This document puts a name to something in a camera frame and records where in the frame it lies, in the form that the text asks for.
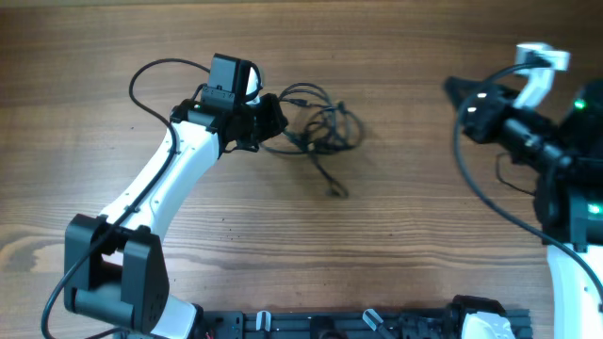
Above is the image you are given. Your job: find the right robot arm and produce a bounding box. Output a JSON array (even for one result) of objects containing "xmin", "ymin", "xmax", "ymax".
[{"xmin": 461, "ymin": 79, "xmax": 602, "ymax": 338}]

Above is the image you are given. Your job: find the left camera cable black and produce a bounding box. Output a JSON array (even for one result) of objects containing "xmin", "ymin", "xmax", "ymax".
[{"xmin": 40, "ymin": 57, "xmax": 212, "ymax": 339}]

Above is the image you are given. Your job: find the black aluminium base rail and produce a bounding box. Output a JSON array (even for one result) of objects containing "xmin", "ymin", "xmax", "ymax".
[{"xmin": 197, "ymin": 308, "xmax": 533, "ymax": 339}]

